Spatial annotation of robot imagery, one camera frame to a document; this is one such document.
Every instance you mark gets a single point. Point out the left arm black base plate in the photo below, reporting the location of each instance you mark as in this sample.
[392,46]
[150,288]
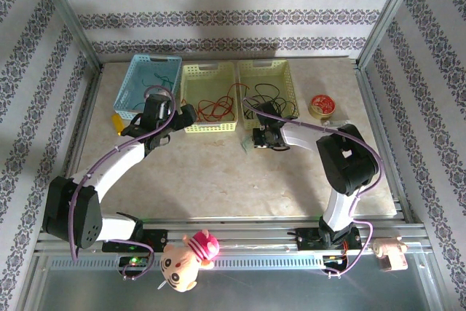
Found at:
[160,240]

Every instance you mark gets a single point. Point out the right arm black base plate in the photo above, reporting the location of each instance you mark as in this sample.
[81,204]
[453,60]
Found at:
[307,242]

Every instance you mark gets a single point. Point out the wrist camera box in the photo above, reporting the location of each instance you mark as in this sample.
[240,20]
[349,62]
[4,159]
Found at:
[271,111]
[156,107]

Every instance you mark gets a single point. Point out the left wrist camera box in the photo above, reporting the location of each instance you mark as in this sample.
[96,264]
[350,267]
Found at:
[156,107]

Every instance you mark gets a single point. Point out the aluminium extrusion frame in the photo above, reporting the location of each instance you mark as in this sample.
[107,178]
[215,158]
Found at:
[255,227]

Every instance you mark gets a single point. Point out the small pink toy figure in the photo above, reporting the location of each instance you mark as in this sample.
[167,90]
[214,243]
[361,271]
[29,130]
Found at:
[391,256]

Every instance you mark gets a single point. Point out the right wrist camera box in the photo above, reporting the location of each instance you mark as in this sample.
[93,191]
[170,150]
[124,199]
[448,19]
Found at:
[271,111]

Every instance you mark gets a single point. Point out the yellow plastic basket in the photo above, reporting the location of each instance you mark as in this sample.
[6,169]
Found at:
[209,81]
[251,74]

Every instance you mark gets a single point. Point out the blue plastic basket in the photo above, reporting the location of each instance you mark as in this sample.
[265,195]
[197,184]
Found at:
[138,70]

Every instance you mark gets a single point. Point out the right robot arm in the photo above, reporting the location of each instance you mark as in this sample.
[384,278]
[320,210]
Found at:
[346,165]

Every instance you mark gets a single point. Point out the small yellow block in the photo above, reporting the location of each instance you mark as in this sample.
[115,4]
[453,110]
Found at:
[117,123]

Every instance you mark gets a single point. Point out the small circuit board with LED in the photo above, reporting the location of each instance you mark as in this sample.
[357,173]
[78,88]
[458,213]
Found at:
[134,261]

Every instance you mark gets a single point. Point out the round red-lidded tin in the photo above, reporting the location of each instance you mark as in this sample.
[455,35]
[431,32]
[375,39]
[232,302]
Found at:
[322,105]

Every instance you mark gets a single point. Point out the plush toy with pink hat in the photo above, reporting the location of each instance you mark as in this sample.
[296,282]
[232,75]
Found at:
[178,267]

